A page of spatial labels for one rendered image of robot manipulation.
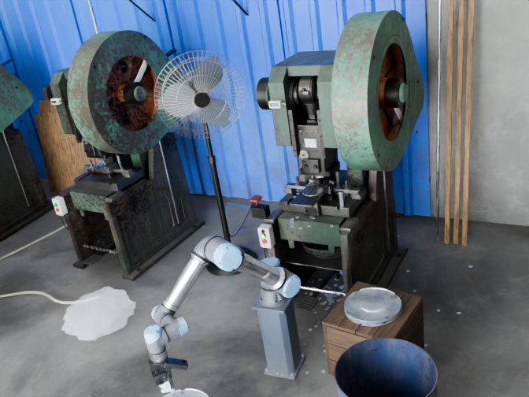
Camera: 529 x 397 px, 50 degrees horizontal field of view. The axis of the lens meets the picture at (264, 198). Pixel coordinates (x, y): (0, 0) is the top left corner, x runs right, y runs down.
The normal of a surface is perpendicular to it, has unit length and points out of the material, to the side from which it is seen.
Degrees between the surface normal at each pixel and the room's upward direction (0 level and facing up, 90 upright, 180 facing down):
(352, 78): 65
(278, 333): 90
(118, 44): 90
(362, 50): 47
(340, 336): 90
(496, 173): 90
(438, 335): 0
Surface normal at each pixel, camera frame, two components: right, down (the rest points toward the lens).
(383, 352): -0.15, 0.40
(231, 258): 0.47, 0.22
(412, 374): -0.74, 0.34
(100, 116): 0.86, 0.10
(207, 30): -0.47, 0.43
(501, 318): -0.15, -0.90
